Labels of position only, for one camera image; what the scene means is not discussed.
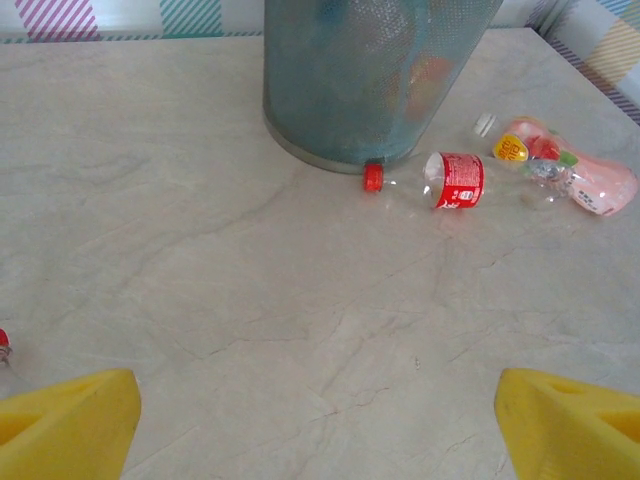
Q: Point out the clear bottle red cap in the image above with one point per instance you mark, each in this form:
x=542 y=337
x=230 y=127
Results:
x=4 y=340

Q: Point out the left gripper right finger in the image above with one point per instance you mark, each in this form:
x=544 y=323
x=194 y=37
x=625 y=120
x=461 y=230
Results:
x=565 y=425

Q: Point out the clear bottle red label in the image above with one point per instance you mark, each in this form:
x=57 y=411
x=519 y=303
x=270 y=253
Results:
x=457 y=180

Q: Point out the pink drink bottle white cap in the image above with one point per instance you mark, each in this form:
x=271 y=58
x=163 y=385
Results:
x=595 y=180

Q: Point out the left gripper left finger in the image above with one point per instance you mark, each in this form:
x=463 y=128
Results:
x=65 y=425

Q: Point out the metal mesh waste bin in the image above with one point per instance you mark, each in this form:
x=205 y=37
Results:
x=350 y=80

